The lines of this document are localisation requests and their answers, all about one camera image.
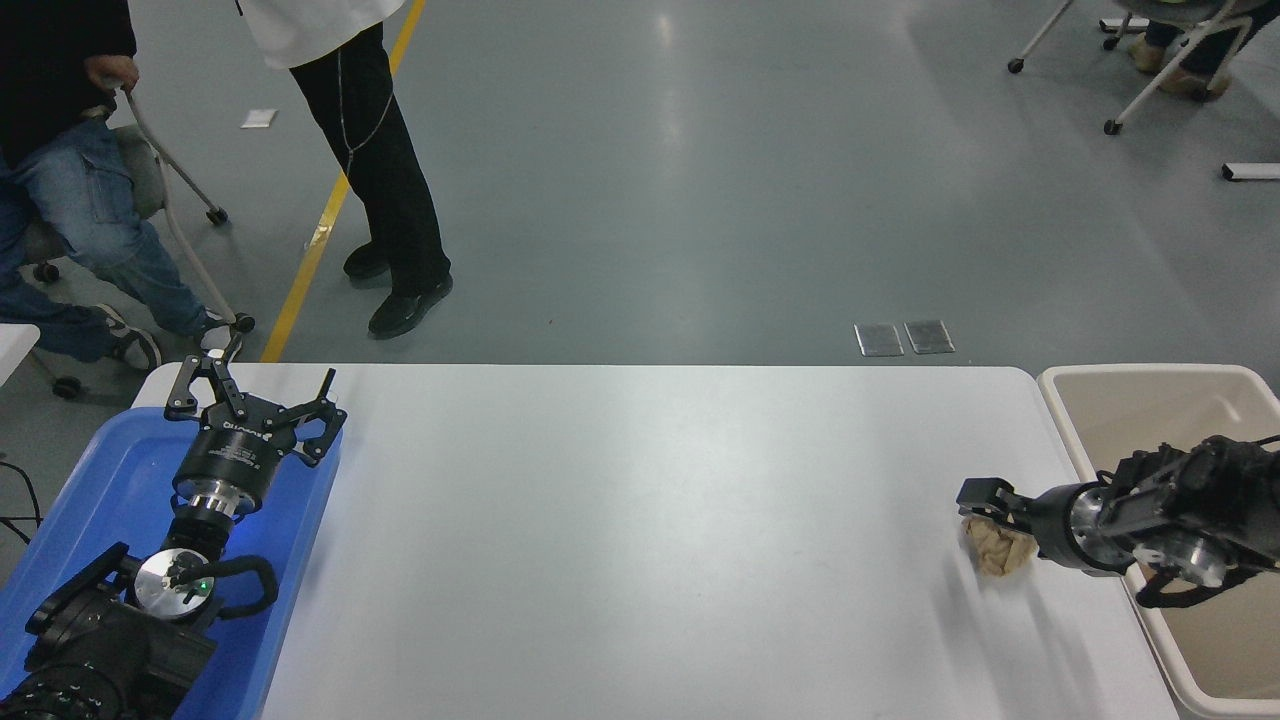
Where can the person's hand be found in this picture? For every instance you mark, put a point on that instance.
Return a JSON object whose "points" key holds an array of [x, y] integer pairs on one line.
{"points": [[112, 73]]}

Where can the seated person with tan shoes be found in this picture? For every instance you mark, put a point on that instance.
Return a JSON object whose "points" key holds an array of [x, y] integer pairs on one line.
{"points": [[1195, 85]]}

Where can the person in black trousers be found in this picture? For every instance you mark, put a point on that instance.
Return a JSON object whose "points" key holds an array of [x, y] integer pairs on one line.
{"points": [[385, 170]]}

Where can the person in blue trousers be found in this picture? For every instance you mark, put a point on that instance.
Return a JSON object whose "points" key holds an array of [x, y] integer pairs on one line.
{"points": [[70, 190]]}

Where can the tan paper ball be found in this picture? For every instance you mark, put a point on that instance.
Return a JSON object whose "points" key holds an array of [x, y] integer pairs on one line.
{"points": [[993, 550]]}

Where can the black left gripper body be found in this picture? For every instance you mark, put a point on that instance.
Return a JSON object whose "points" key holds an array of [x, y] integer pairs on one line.
{"points": [[235, 455]]}

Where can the large pale plastic bin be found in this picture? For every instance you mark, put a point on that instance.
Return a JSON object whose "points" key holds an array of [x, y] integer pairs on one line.
{"points": [[1100, 400]]}

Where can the white bar on floor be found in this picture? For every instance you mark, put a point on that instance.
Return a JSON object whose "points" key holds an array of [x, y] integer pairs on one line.
{"points": [[1252, 172], [1120, 25]]}

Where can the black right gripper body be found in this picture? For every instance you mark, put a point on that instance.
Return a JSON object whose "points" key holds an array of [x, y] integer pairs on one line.
{"points": [[1052, 522]]}

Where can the grey wheeled office chair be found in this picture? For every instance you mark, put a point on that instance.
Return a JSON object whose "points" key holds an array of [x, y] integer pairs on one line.
{"points": [[150, 185]]}

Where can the white-framed wheeled chair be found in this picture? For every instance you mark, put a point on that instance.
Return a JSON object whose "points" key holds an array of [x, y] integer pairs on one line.
{"points": [[1165, 75]]}

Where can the silver floor plate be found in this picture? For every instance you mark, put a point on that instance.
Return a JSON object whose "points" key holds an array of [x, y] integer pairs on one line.
{"points": [[929, 336], [879, 339]]}

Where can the blue plastic tray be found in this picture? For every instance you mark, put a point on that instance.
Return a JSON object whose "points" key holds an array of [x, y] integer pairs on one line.
{"points": [[100, 480]]}

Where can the small white side table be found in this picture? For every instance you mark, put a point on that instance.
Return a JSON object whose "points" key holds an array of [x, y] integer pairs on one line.
{"points": [[15, 350]]}

